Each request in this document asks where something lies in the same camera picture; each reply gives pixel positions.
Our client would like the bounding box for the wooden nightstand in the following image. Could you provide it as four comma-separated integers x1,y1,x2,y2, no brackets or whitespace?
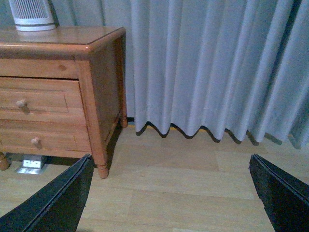
0,26,127,178

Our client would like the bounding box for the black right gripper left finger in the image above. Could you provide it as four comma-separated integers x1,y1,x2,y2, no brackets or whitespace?
0,154,94,232

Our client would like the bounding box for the grey curtain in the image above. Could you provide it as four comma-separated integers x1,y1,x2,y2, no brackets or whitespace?
0,0,309,150

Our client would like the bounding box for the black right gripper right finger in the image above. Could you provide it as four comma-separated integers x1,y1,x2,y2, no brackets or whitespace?
249,154,309,232

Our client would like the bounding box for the wooden drawer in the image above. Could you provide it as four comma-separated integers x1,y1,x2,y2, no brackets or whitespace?
0,120,91,151
0,77,86,126

